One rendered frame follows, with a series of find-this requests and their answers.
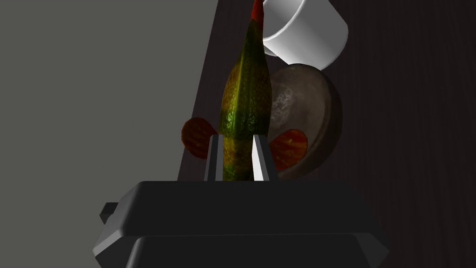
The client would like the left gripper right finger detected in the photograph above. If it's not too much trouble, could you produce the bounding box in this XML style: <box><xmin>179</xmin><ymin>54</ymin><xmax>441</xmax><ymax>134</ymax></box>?
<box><xmin>252</xmin><ymin>134</ymin><xmax>278</xmax><ymax>182</ymax></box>

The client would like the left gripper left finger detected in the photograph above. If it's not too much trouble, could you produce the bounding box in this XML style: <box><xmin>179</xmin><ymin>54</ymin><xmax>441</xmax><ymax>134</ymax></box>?
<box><xmin>204</xmin><ymin>134</ymin><xmax>224</xmax><ymax>182</ymax></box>

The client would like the orange red fruit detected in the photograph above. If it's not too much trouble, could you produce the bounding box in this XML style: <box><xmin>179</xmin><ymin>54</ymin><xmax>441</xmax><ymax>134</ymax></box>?
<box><xmin>181</xmin><ymin>117</ymin><xmax>309</xmax><ymax>172</ymax></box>

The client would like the grey brown bowl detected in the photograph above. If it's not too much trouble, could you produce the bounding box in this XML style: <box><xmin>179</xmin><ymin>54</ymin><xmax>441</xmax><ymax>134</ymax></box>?
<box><xmin>266</xmin><ymin>63</ymin><xmax>343</xmax><ymax>180</ymax></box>

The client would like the dark wooden table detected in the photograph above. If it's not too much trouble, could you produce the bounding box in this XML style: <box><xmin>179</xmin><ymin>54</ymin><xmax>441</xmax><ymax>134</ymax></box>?
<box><xmin>177</xmin><ymin>0</ymin><xmax>476</xmax><ymax>268</ymax></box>

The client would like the white mug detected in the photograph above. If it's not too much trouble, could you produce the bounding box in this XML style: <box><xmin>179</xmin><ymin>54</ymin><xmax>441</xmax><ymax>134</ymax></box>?
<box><xmin>262</xmin><ymin>0</ymin><xmax>350</xmax><ymax>72</ymax></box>

